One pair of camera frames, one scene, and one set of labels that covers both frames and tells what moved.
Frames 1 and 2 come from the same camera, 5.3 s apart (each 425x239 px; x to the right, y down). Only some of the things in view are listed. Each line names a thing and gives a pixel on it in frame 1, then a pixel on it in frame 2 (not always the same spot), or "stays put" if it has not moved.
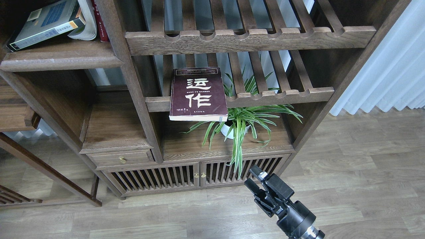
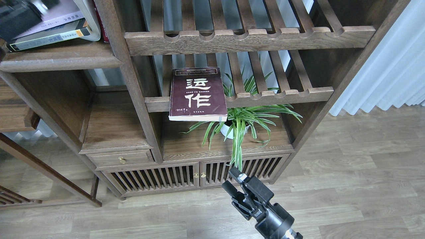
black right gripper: x=294 y=217 to x=273 y=221
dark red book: x=198 y=94 stays put
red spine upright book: x=103 y=36 stays put
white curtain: x=394 y=76 stays put
